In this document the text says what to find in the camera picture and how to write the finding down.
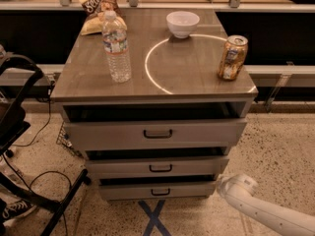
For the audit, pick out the grey drawer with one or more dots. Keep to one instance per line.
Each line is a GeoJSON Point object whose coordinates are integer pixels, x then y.
{"type": "Point", "coordinates": [157, 187]}
{"type": "Point", "coordinates": [155, 134]}
{"type": "Point", "coordinates": [157, 167]}

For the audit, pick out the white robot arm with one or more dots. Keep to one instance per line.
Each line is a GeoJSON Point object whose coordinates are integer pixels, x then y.
{"type": "Point", "coordinates": [238, 191]}

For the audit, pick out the grey wooden drawer cabinet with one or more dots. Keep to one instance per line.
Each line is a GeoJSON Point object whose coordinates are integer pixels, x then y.
{"type": "Point", "coordinates": [172, 80]}

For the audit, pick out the white ceramic bowl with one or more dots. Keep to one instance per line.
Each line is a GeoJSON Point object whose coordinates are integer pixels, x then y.
{"type": "Point", "coordinates": [182, 23]}

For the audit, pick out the dented gold soda can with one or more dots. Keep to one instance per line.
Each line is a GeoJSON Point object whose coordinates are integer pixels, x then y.
{"type": "Point", "coordinates": [233, 57]}

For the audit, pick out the clear plastic water bottle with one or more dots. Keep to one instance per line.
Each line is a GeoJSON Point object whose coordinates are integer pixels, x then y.
{"type": "Point", "coordinates": [114, 37]}

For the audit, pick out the brown chips bag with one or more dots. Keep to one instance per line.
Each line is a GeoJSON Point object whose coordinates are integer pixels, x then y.
{"type": "Point", "coordinates": [95, 14]}

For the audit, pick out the black white sneaker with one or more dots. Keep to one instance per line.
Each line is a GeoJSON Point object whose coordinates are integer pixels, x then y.
{"type": "Point", "coordinates": [17, 209]}

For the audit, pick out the wire mesh basket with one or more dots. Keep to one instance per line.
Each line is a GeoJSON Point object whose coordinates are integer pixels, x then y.
{"type": "Point", "coordinates": [63, 140]}

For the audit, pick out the black chair frame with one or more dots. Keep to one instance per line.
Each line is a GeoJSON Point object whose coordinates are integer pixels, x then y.
{"type": "Point", "coordinates": [13, 125]}

